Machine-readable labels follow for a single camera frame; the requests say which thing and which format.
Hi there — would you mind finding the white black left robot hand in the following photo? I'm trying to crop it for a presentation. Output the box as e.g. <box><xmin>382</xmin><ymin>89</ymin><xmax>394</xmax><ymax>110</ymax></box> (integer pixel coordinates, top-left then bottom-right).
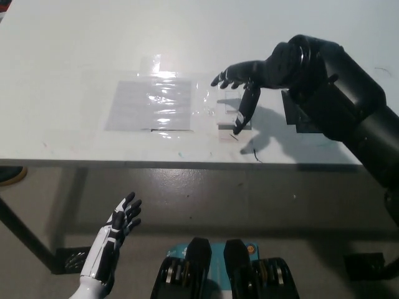
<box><xmin>79</xmin><ymin>192</ymin><xmax>143</xmax><ymax>287</ymax></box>

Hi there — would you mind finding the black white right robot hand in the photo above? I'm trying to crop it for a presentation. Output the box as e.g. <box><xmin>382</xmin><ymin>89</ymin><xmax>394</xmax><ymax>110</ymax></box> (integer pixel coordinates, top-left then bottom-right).
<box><xmin>211</xmin><ymin>42</ymin><xmax>300</xmax><ymax>136</ymax></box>

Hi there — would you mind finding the white wall light switch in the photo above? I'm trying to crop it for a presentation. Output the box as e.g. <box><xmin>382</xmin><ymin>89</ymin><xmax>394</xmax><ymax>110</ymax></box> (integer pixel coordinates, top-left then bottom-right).
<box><xmin>216</xmin><ymin>89</ymin><xmax>253</xmax><ymax>131</ymax></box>

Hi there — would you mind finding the black tape patch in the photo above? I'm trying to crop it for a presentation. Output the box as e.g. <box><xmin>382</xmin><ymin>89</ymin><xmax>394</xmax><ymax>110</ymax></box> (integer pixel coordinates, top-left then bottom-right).
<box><xmin>281</xmin><ymin>89</ymin><xmax>327</xmax><ymax>134</ymax></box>

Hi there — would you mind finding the clear plastic tape film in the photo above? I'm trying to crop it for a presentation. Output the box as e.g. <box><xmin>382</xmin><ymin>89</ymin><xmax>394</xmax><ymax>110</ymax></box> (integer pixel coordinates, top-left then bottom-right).
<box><xmin>82</xmin><ymin>54</ymin><xmax>219</xmax><ymax>141</ymax></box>

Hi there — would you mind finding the black metal table leg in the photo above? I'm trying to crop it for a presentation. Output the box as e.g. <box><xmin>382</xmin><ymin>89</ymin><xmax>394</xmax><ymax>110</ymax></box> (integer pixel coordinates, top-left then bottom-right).
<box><xmin>0</xmin><ymin>196</ymin><xmax>91</xmax><ymax>275</ymax></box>

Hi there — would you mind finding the round black tan stool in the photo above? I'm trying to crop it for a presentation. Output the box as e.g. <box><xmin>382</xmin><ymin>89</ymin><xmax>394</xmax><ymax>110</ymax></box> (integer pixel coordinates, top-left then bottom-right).
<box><xmin>0</xmin><ymin>165</ymin><xmax>27</xmax><ymax>187</ymax></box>

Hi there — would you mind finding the red dark background object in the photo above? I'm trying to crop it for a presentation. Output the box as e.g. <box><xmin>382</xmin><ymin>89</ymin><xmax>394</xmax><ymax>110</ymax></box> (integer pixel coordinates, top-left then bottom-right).
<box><xmin>0</xmin><ymin>0</ymin><xmax>14</xmax><ymax>23</ymax></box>

